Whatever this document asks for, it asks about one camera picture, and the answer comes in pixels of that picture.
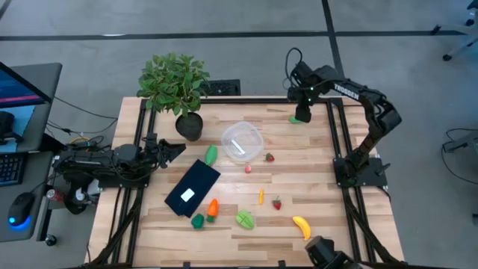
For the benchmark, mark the yellow toy banana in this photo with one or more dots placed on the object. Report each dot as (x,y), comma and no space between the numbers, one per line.
(302,226)

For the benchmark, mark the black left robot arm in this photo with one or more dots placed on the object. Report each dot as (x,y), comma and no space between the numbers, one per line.
(93,164)

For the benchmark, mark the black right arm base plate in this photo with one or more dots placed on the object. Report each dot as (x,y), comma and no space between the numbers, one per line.
(373,179)

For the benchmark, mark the black keyboard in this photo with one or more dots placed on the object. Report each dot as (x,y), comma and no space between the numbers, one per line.
(10,170)

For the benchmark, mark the red soda can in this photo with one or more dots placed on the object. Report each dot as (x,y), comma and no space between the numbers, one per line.
(55,195)

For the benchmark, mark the green toy pea pod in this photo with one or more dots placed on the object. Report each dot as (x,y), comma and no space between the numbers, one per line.
(292,120)

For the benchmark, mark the small yellow toy chili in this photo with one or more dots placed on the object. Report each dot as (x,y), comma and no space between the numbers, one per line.
(261,197)

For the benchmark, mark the folded navy cloth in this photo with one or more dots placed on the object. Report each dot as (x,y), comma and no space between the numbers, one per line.
(198,179)

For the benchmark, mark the green toy corn cob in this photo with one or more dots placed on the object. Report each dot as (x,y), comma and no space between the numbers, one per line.
(211,155)

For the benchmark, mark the light green leafy toy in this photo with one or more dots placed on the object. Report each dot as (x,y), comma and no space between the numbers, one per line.
(245,219)

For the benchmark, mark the orange toy carrot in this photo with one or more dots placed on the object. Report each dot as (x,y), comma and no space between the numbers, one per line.
(213,208)

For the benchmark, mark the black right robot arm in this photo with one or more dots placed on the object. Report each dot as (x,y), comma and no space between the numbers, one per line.
(373,108)

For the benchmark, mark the small pink toy fruit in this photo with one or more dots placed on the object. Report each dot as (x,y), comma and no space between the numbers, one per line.
(248,169)

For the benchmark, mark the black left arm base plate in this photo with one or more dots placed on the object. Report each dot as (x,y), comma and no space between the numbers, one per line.
(127,184)

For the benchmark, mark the black floor vent grille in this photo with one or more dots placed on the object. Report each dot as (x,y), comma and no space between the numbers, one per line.
(222,88)

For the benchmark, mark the grey floor stand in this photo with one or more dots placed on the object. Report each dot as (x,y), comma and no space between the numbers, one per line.
(463,143)

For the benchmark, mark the clear plastic tupperware container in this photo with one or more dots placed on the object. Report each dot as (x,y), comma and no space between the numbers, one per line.
(242,140)

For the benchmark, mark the black caster wheel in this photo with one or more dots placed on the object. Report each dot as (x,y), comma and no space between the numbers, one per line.
(51,240)

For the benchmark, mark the black computer mouse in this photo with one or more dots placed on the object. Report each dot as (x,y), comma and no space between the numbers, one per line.
(20,207)

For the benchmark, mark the green plant in black pot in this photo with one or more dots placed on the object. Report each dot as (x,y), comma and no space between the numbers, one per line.
(173,84)

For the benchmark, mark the black device beside table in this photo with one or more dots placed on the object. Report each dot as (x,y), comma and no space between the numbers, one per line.
(72,205)

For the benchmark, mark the grey office desk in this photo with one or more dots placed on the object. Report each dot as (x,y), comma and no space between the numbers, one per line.
(45,78)

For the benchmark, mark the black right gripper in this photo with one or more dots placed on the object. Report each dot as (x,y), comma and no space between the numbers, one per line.
(303,96)

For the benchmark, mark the black computer monitor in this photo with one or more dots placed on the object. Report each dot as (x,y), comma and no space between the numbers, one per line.
(15,89)

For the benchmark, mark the red toy strawberry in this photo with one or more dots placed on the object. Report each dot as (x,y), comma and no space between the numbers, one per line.
(276,204)
(269,158)

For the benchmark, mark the grey office chair base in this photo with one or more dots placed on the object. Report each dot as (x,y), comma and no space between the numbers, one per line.
(447,57)

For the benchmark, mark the black aluminium table frame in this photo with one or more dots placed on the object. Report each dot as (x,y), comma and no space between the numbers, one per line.
(242,100)

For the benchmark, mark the dark green toy bell pepper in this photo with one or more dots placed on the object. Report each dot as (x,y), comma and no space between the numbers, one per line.
(197,221)

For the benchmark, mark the black blurry object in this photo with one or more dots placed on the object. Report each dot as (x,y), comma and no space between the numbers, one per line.
(321,252)

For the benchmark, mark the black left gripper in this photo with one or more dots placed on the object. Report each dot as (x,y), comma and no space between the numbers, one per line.
(157,153)

